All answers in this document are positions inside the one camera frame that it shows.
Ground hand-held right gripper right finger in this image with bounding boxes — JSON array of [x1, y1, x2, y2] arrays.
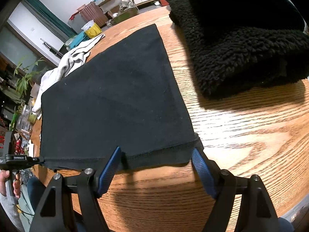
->
[[192, 147, 280, 232]]

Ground yellow box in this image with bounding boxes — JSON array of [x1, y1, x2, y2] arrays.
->
[[84, 23, 102, 38]]

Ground black fleece jacket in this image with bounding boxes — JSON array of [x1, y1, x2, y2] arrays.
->
[[164, 0, 309, 99]]

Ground black shirt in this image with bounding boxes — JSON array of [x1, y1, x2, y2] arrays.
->
[[39, 24, 204, 171]]

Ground person's left forearm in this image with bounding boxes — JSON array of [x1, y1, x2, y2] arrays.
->
[[0, 193, 25, 232]]

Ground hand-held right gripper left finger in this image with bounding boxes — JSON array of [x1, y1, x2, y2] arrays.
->
[[29, 146, 122, 232]]

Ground person's left hand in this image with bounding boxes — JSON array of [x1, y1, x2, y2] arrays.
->
[[0, 170, 21, 199]]

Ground teal crate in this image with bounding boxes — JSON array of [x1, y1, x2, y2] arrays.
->
[[70, 31, 87, 49]]

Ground green bamboo plant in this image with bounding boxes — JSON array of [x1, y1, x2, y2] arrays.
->
[[13, 58, 46, 97]]

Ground light grey sweatshirt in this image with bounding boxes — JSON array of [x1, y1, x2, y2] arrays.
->
[[31, 34, 106, 120]]

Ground brown corrugated cabinet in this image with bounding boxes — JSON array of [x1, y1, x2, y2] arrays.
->
[[81, 2, 108, 27]]

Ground person's blue jeans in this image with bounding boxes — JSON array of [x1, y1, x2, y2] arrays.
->
[[26, 176, 47, 214]]

